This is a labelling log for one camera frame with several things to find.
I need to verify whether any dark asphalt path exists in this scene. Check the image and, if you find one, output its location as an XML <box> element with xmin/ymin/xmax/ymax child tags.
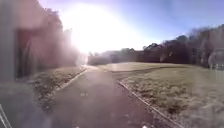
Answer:
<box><xmin>39</xmin><ymin>65</ymin><xmax>174</xmax><ymax>128</ymax></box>

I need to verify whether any pale kerb edging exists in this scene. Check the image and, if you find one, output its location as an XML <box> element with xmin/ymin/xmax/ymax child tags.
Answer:
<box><xmin>49</xmin><ymin>68</ymin><xmax>89</xmax><ymax>96</ymax></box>
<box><xmin>116</xmin><ymin>79</ymin><xmax>183</xmax><ymax>128</ymax></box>

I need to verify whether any narrow grass strip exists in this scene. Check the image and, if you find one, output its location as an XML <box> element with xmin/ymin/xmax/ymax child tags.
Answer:
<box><xmin>26</xmin><ymin>65</ymin><xmax>88</xmax><ymax>111</ymax></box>

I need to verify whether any large grass lawn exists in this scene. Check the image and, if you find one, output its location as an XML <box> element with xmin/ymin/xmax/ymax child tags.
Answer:
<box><xmin>98</xmin><ymin>61</ymin><xmax>224</xmax><ymax>128</ymax></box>

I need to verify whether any row of trees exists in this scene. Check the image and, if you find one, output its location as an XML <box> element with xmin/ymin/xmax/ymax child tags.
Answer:
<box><xmin>87</xmin><ymin>23</ymin><xmax>224</xmax><ymax>69</ymax></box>

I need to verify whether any red brick building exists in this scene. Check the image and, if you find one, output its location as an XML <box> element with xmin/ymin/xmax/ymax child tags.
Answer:
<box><xmin>0</xmin><ymin>0</ymin><xmax>81</xmax><ymax>83</ymax></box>

